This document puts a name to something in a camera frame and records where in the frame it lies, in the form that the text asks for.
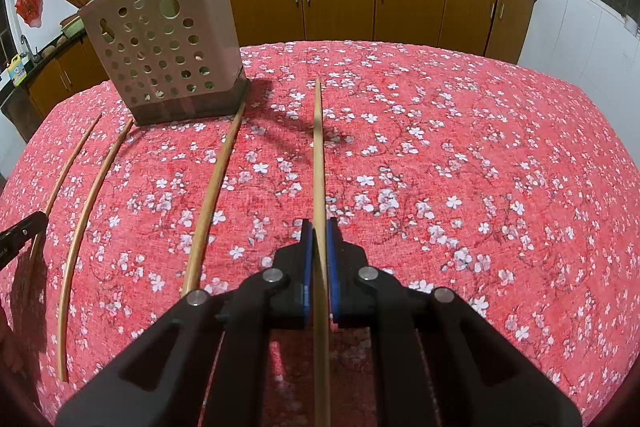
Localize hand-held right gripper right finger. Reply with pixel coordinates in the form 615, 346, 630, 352
325, 217, 583, 427

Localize red floral tablecloth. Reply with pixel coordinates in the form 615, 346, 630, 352
0, 39, 640, 427

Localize yellow detergent bottle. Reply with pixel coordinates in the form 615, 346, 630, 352
6, 52, 28, 86

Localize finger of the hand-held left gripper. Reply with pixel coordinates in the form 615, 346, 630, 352
0, 213, 49, 265

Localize green plastic basin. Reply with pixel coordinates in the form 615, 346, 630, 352
60, 14, 86, 40

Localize wooden base cabinets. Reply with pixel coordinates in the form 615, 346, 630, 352
25, 0, 538, 118

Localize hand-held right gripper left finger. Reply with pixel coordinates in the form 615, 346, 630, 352
55, 218, 316, 427

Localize hanging red plastic bag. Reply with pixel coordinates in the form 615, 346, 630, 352
14, 0, 43, 28

